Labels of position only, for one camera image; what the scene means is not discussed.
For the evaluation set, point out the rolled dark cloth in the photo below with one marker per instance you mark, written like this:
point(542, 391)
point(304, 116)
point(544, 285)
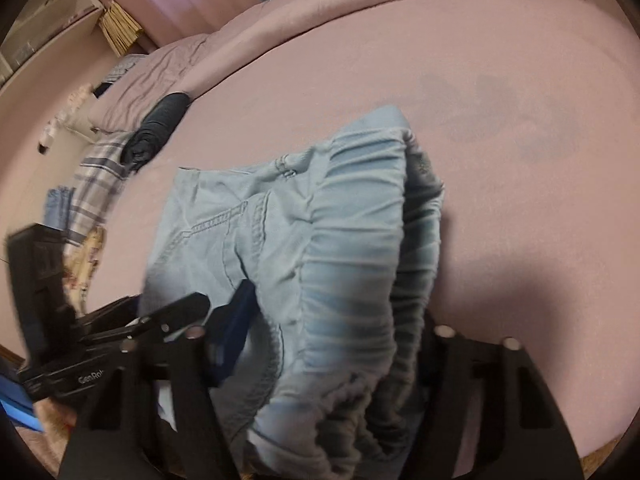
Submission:
point(157, 127)

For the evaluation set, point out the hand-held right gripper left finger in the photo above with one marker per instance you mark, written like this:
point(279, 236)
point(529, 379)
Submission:
point(235, 330)

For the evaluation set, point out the light blue denim pants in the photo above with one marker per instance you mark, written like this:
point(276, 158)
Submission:
point(325, 240)

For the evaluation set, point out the pink pillow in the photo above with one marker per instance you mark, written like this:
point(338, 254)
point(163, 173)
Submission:
point(150, 75)

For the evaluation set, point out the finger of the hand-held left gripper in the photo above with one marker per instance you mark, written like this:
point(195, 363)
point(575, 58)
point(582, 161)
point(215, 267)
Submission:
point(165, 312)

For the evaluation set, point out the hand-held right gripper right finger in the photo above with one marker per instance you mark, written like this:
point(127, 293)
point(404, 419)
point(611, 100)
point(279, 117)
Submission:
point(470, 400)

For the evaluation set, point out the dark striped cloth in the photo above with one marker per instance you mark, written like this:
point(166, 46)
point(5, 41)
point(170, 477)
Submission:
point(117, 75)

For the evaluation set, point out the pink bed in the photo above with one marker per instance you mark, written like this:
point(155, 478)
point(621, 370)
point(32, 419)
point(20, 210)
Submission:
point(500, 200)

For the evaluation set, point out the plaid cloth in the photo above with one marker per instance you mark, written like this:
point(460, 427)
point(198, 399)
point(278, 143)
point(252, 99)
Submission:
point(97, 185)

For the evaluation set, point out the blue folded cloth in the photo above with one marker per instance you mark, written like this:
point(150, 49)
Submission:
point(59, 207)

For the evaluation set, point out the floral cloth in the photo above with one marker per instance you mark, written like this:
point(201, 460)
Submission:
point(87, 265)

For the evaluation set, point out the white cabinet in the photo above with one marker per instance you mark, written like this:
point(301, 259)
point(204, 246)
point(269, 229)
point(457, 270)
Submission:
point(45, 20)

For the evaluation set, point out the small white clutter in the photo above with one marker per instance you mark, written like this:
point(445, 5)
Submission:
point(65, 112)

